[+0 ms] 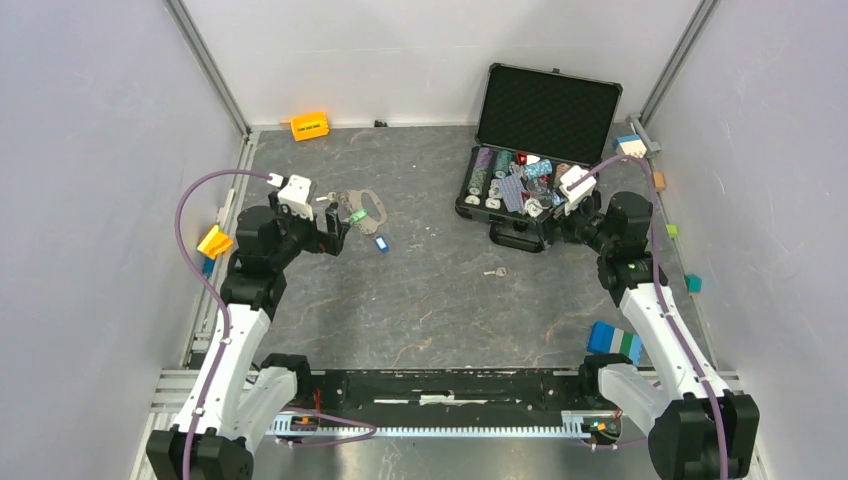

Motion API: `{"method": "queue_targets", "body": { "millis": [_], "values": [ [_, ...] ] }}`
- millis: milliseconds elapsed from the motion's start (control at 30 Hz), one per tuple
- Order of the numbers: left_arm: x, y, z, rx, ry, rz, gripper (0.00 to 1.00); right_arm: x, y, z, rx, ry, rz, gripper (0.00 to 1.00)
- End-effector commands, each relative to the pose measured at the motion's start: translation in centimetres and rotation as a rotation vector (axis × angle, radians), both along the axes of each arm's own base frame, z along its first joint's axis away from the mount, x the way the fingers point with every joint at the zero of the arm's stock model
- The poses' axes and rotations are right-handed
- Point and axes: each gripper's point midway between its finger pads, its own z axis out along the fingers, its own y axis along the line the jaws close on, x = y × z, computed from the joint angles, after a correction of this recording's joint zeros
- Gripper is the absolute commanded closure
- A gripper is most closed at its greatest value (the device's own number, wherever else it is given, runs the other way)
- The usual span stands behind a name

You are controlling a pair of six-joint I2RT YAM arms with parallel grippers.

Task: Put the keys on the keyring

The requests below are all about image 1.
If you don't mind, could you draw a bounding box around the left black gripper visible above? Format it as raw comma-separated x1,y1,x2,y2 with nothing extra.
268,192,349,268

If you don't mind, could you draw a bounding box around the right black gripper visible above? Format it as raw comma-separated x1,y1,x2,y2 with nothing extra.
527,193,615,255

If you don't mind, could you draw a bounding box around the metal keyring with tags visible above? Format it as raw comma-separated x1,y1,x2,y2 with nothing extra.
317,188,388,235

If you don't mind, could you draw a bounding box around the small silver key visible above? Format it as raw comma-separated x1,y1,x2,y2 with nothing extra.
483,267,507,277

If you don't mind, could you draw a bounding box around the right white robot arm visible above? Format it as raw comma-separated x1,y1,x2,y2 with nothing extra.
559,192,760,479

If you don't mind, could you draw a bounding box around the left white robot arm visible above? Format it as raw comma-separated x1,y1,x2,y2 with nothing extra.
145,203,350,479

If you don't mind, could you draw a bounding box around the blue key tag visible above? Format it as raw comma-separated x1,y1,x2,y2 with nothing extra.
374,235,390,253

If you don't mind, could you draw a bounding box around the light blue chip stack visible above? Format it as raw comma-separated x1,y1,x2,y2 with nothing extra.
523,160,553,179

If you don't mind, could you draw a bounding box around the blue playing card deck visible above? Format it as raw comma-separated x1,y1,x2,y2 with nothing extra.
497,174,525,214

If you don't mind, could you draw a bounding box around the tan wooden cube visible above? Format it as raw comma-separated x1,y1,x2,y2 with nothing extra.
653,171,667,193

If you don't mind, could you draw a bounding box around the white blue toy block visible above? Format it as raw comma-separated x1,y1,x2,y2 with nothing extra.
612,134,647,158

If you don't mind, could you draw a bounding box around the black poker chip case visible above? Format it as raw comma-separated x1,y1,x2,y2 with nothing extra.
454,63,623,253

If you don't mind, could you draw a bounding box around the blue green white block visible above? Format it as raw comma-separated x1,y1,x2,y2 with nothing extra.
587,321,643,366

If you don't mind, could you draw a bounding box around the yellow orange toy block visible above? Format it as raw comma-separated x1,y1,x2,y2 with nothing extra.
196,224,233,260

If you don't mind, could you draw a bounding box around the teal cube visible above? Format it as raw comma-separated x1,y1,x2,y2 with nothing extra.
684,273,703,295

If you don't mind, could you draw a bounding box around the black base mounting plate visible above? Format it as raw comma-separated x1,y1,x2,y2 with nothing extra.
293,368,616,428

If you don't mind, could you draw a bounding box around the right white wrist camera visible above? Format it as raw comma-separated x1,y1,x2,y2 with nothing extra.
559,166,597,215

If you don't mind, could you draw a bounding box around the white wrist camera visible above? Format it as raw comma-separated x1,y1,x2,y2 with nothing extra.
277,175,314,221
559,166,597,215

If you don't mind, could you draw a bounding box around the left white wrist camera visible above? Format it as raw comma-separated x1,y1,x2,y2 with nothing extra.
277,175,314,221

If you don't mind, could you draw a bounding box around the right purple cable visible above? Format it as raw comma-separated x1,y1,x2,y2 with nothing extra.
582,154,730,480

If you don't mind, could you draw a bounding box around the purple cable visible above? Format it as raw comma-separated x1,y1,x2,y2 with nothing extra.
582,154,730,480
174,169,378,480

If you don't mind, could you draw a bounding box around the white cable duct rail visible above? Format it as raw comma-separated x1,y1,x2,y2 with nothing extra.
265,412,622,440

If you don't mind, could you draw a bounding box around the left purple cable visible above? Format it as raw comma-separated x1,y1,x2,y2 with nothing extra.
174,169,378,480

